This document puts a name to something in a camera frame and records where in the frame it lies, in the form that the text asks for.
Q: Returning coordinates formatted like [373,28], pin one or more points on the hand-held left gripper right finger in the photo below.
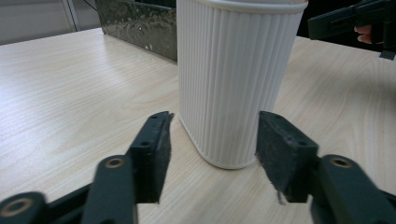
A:
[285,152]

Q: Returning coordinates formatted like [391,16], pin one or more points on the white ribbed paper cup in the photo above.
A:
[232,81]

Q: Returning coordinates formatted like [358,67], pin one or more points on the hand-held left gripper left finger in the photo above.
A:
[152,155]

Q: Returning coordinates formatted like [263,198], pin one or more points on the dark mottled metal box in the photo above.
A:
[140,26]

